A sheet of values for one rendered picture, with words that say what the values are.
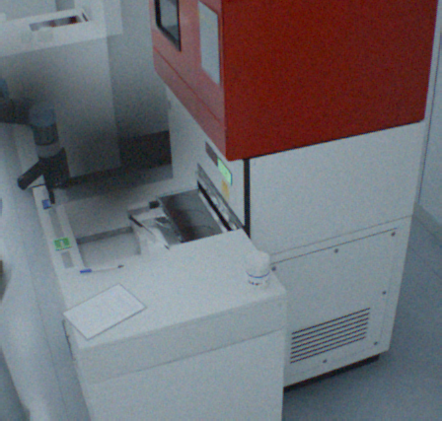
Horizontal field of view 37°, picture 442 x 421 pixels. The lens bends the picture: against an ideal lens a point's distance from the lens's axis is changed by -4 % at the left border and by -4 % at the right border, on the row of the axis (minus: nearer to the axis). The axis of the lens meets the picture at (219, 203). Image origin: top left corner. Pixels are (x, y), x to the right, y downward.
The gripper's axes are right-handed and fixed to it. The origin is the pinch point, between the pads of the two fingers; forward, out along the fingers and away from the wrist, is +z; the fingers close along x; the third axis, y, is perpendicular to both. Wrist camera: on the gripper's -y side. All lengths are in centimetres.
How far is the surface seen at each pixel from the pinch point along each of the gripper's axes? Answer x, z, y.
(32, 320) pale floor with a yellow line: 75, 111, -18
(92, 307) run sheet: -34.6, 13.7, 3.5
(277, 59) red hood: -15, -43, 70
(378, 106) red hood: -15, -21, 108
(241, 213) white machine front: -14, 9, 59
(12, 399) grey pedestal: 7, 90, -33
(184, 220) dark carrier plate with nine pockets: 5.5, 20.7, 45.1
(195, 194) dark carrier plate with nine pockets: 19, 21, 54
